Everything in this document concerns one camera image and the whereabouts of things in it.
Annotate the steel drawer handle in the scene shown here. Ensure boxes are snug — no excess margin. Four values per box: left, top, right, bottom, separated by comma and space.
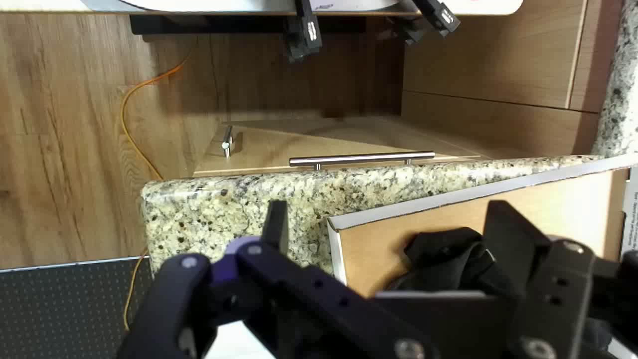
289, 152, 437, 168

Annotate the black sock pile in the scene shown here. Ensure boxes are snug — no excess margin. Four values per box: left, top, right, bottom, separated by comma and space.
387, 228, 522, 300

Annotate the orange cable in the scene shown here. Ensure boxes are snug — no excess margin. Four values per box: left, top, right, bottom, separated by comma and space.
118, 62, 187, 334

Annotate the cardboard tray box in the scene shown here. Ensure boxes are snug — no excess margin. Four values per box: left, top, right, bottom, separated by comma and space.
327, 156, 636, 296

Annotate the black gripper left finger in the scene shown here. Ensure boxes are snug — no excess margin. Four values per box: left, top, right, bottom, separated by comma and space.
118, 202, 427, 359

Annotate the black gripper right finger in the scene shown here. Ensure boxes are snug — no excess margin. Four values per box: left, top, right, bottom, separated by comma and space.
375, 202, 638, 359

